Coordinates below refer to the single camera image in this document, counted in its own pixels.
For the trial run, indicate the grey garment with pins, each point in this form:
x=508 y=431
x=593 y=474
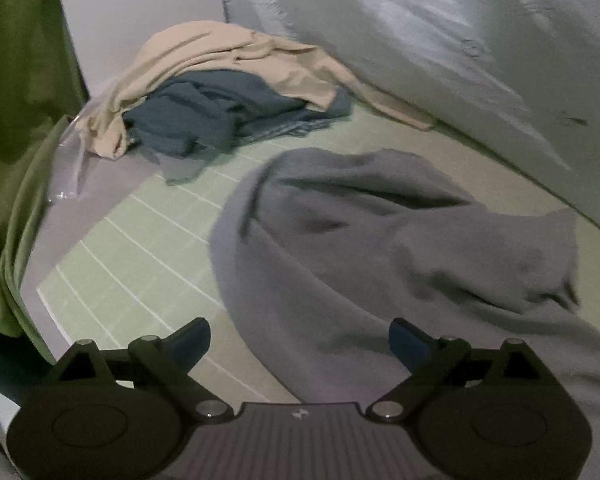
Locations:
x=379 y=240

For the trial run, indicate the beige garment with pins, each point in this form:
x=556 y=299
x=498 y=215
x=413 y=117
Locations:
x=205 y=55

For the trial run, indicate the clear plastic bag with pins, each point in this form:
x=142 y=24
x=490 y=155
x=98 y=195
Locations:
x=67 y=160

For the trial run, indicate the blue striped cloth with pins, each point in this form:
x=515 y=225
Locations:
x=286 y=129

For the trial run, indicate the green grid mat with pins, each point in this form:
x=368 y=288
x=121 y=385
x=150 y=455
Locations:
x=145 y=240

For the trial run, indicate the dark teal garment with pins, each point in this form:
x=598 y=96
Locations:
x=200 y=110

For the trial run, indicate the pale blue bedsheet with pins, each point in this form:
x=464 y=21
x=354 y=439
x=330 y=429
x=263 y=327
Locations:
x=429 y=35

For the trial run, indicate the green curtain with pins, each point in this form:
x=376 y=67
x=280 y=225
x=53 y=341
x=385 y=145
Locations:
x=15 y=110

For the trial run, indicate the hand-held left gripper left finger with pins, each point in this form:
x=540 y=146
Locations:
x=191 y=341

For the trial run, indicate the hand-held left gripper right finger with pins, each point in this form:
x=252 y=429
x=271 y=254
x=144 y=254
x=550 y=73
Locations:
x=407 y=341

